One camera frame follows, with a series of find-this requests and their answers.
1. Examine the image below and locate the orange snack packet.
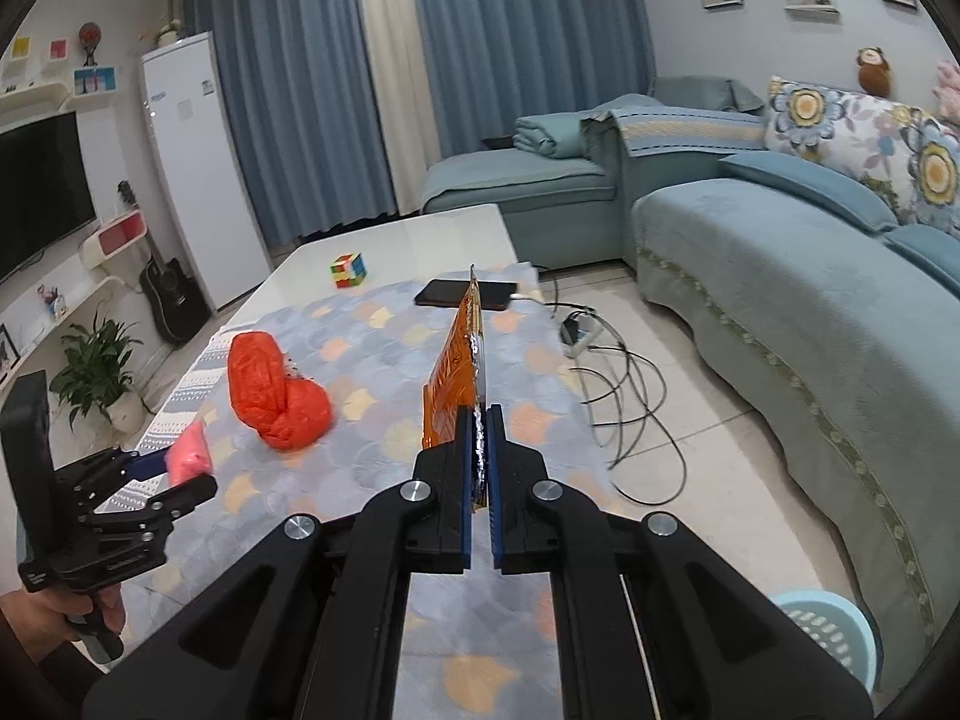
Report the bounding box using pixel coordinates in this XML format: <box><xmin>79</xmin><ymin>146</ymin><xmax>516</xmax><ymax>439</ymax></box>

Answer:
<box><xmin>421</xmin><ymin>264</ymin><xmax>488</xmax><ymax>515</ymax></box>

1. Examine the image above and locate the brown plush toy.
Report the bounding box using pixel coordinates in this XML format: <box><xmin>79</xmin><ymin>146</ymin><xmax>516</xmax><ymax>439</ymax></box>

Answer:
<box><xmin>857</xmin><ymin>46</ymin><xmax>895</xmax><ymax>97</ymax></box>

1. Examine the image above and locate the vase with flowers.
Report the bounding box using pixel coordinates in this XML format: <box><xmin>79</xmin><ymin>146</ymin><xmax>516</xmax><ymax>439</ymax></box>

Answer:
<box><xmin>154</xmin><ymin>0</ymin><xmax>185</xmax><ymax>46</ymax></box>

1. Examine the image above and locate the black acoustic guitar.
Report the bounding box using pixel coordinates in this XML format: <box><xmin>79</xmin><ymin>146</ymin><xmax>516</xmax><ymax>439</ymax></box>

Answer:
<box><xmin>116</xmin><ymin>180</ymin><xmax>211</xmax><ymax>342</ymax></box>

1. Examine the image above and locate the white wall shelf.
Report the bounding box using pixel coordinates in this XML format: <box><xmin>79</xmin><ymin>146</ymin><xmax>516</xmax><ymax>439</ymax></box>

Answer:
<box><xmin>0</xmin><ymin>81</ymin><xmax>121</xmax><ymax>122</ymax></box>

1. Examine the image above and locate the light blue plastic basket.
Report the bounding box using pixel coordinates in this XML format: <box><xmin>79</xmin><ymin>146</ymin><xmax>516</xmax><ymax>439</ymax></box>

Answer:
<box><xmin>766</xmin><ymin>589</ymin><xmax>880</xmax><ymax>698</ymax></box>

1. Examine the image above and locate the black power cable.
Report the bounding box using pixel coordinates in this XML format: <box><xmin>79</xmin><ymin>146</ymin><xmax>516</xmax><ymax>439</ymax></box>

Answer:
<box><xmin>547</xmin><ymin>270</ymin><xmax>691</xmax><ymax>507</ymax></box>

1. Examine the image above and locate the folded teal blanket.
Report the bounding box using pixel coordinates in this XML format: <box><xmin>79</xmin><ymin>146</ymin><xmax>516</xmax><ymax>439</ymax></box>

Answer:
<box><xmin>514</xmin><ymin>111</ymin><xmax>601</xmax><ymax>160</ymax></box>

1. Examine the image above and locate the cream curtain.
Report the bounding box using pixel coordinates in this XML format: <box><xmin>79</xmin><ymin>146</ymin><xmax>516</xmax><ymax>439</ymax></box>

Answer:
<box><xmin>352</xmin><ymin>0</ymin><xmax>443</xmax><ymax>215</ymax></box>

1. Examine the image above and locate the green potted plant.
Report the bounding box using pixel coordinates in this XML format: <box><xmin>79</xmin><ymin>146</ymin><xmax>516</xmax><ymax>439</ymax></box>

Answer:
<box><xmin>49</xmin><ymin>307</ymin><xmax>147</xmax><ymax>432</ymax></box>

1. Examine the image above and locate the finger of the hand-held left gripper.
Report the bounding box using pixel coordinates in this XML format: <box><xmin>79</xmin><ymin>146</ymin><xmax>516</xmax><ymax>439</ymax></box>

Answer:
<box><xmin>64</xmin><ymin>446</ymin><xmax>172</xmax><ymax>500</ymax></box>
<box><xmin>82</xmin><ymin>475</ymin><xmax>218</xmax><ymax>541</ymax></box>

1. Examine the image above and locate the blue curtain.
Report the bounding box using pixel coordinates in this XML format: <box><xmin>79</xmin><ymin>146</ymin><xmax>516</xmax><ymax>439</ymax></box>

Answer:
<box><xmin>409</xmin><ymin>0</ymin><xmax>657</xmax><ymax>158</ymax></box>
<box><xmin>180</xmin><ymin>0</ymin><xmax>398</xmax><ymax>248</ymax></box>

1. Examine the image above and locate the white charging cable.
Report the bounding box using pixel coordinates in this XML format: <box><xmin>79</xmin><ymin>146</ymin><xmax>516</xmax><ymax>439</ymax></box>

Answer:
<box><xmin>510</xmin><ymin>291</ymin><xmax>572</xmax><ymax>317</ymax></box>

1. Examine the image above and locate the person's left hand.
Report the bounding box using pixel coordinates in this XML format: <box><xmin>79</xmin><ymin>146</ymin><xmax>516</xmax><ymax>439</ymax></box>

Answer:
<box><xmin>0</xmin><ymin>583</ymin><xmax>128</xmax><ymax>652</ymax></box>

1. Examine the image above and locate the teal striped sofa throw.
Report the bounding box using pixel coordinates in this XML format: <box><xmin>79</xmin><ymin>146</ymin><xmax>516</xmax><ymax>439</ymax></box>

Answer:
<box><xmin>581</xmin><ymin>109</ymin><xmax>770</xmax><ymax>166</ymax></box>

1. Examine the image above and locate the black smartphone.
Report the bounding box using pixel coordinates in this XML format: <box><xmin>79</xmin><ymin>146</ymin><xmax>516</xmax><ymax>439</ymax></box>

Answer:
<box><xmin>415</xmin><ymin>279</ymin><xmax>520</xmax><ymax>312</ymax></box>

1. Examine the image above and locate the blue patterned tablecloth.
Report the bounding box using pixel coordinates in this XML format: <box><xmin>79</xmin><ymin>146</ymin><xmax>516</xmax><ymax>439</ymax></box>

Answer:
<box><xmin>105</xmin><ymin>262</ymin><xmax>578</xmax><ymax>720</ymax></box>

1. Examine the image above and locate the white coffee table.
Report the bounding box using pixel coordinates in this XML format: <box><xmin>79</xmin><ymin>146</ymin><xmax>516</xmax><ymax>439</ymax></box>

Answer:
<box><xmin>142</xmin><ymin>202</ymin><xmax>526</xmax><ymax>421</ymax></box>

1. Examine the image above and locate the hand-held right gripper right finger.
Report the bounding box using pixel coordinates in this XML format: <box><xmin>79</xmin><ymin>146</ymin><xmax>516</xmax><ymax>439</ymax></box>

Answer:
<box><xmin>487</xmin><ymin>403</ymin><xmax>875</xmax><ymax>720</ymax></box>

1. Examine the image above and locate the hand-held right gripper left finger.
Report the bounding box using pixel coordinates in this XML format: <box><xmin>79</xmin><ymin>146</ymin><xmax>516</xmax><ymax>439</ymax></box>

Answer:
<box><xmin>81</xmin><ymin>405</ymin><xmax>481</xmax><ymax>720</ymax></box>

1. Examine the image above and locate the black television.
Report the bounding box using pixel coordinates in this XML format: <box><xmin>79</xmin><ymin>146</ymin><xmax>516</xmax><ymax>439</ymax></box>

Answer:
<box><xmin>0</xmin><ymin>111</ymin><xmax>98</xmax><ymax>286</ymax></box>

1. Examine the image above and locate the white refrigerator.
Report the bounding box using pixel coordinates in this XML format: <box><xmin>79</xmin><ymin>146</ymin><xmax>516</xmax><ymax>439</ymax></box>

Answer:
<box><xmin>141</xmin><ymin>31</ymin><xmax>275</xmax><ymax>312</ymax></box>

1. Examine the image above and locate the orange plastic bag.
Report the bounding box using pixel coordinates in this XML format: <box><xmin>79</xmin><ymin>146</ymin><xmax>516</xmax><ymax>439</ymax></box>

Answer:
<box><xmin>227</xmin><ymin>330</ymin><xmax>333</xmax><ymax>452</ymax></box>

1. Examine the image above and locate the person's left forearm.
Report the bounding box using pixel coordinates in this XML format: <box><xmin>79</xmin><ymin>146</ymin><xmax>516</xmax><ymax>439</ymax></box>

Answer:
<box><xmin>0</xmin><ymin>607</ymin><xmax>113</xmax><ymax>720</ymax></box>

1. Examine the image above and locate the pink packet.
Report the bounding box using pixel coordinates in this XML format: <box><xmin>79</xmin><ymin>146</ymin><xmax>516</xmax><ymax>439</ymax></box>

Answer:
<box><xmin>166</xmin><ymin>420</ymin><xmax>216</xmax><ymax>487</ymax></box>

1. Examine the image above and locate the floral pillow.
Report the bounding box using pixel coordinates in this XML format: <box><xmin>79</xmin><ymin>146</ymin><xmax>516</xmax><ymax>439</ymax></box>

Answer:
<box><xmin>763</xmin><ymin>75</ymin><xmax>920</xmax><ymax>181</ymax></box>
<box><xmin>862</xmin><ymin>112</ymin><xmax>960</xmax><ymax>235</ymax></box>

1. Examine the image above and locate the white curved low shelf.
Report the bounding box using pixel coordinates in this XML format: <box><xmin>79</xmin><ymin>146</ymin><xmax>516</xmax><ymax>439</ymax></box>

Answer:
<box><xmin>0</xmin><ymin>270</ymin><xmax>125</xmax><ymax>391</ymax></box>

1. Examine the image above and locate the pink plush toy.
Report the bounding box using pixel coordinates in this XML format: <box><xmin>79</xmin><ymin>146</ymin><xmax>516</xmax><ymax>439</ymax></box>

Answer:
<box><xmin>934</xmin><ymin>60</ymin><xmax>960</xmax><ymax>121</ymax></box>

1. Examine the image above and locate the red and white capsule shelf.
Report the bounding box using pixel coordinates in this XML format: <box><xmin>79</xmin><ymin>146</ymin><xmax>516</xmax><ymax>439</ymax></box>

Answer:
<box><xmin>77</xmin><ymin>210</ymin><xmax>147</xmax><ymax>269</ymax></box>

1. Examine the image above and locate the teal sofa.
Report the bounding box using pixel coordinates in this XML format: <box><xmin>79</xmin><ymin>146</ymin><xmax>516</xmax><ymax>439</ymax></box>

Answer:
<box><xmin>420</xmin><ymin>75</ymin><xmax>960</xmax><ymax>691</ymax></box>

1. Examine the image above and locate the white power strip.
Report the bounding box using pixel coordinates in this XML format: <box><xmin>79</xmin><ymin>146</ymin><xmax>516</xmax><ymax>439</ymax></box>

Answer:
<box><xmin>561</xmin><ymin>313</ymin><xmax>602</xmax><ymax>358</ymax></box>

